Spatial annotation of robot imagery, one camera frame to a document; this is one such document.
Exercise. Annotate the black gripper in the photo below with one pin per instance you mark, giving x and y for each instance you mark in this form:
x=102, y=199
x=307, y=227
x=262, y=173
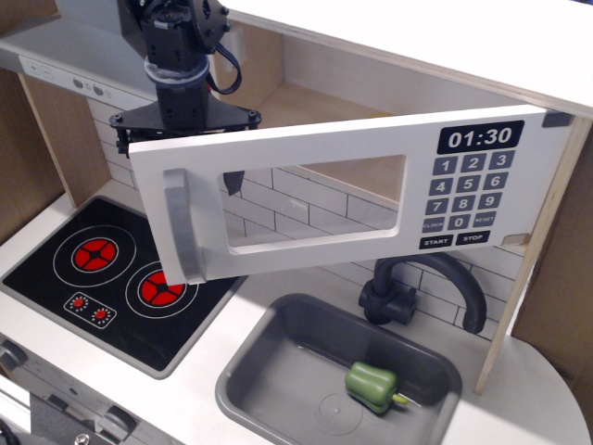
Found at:
x=181, y=112

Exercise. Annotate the white toy microwave door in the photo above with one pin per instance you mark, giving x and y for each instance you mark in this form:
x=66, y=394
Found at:
x=348, y=191

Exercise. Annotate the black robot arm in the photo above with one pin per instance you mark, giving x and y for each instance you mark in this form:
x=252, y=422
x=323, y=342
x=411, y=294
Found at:
x=179, y=38

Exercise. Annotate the wooden microwave cabinet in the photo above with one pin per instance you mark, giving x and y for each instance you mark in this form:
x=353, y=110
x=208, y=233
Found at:
x=539, y=52

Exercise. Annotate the black toy stovetop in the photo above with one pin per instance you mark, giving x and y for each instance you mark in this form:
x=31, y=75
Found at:
x=99, y=276

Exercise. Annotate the grey range hood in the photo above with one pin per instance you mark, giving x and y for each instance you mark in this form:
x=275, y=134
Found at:
x=92, y=48

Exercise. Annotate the grey toy sink basin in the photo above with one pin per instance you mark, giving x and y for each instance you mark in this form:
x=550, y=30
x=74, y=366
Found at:
x=287, y=381

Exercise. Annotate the green toy bell pepper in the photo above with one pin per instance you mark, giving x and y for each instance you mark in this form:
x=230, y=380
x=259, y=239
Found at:
x=374, y=387

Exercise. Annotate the grey oven control panel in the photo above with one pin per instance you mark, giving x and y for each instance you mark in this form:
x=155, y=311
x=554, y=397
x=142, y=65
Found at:
x=64, y=397

